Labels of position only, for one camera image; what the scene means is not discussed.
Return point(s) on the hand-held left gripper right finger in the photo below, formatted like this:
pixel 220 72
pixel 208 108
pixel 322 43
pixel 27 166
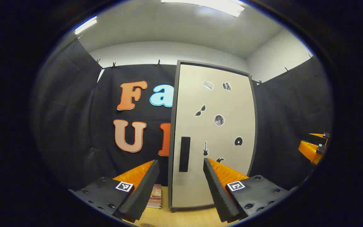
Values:
pixel 216 189

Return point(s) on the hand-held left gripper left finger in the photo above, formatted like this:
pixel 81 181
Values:
pixel 143 189

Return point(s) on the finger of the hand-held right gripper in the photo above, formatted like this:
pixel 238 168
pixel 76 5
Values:
pixel 310 149
pixel 321 137

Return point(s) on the grey cabinet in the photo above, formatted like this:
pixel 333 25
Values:
pixel 170 176

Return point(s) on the red-brown cover book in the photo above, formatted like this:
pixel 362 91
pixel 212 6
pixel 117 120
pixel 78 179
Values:
pixel 157 190

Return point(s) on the white-edged book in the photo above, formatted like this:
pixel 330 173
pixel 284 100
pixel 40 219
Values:
pixel 155 200

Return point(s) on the yellow-edged book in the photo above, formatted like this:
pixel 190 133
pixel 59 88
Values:
pixel 153 205

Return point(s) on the black backdrop cloth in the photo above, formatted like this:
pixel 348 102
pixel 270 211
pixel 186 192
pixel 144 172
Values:
pixel 74 110

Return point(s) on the ceiling light panel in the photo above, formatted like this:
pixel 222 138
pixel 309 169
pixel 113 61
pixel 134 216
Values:
pixel 206 5
pixel 85 25

